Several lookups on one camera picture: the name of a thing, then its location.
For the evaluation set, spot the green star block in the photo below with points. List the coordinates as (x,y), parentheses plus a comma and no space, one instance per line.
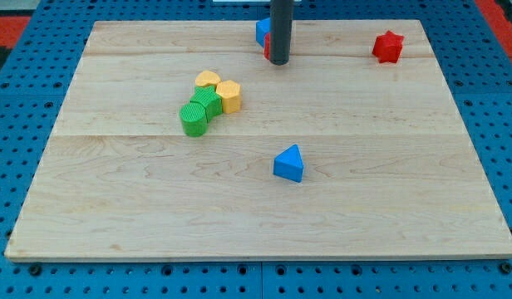
(209,99)

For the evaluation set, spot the red circle block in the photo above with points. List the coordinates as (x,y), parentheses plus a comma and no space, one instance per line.
(266,46)

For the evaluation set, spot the red star block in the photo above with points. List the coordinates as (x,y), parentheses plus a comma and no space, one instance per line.
(388,47)

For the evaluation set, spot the blue triangle block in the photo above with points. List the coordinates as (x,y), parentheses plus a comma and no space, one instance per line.
(289,164)

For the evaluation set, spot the yellow hexagon block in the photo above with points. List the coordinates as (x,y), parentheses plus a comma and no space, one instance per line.
(230,93)

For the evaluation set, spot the green cylinder block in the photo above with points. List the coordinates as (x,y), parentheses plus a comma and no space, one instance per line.
(193,119)

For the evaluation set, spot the light wooden board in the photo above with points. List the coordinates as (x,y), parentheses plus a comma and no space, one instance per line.
(389,169)

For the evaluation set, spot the yellow heart block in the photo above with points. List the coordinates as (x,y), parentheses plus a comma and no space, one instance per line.
(207,78)

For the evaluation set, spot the blue cube block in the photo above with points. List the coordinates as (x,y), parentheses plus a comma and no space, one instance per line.
(262,28)

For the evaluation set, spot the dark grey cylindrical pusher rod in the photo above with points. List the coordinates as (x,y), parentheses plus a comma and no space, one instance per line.
(281,21)

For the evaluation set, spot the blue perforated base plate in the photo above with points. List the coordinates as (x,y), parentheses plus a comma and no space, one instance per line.
(33,83)

